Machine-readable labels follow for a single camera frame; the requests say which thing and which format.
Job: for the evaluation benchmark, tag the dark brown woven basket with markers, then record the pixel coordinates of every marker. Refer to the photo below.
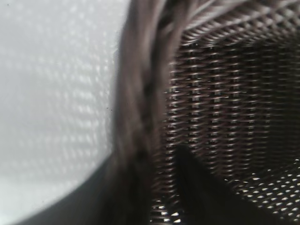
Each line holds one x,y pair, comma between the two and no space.
222,105

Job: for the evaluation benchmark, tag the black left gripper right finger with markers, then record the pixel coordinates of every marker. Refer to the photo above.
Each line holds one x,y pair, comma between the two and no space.
211,201

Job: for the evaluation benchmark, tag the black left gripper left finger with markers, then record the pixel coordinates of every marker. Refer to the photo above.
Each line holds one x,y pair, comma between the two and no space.
70,206

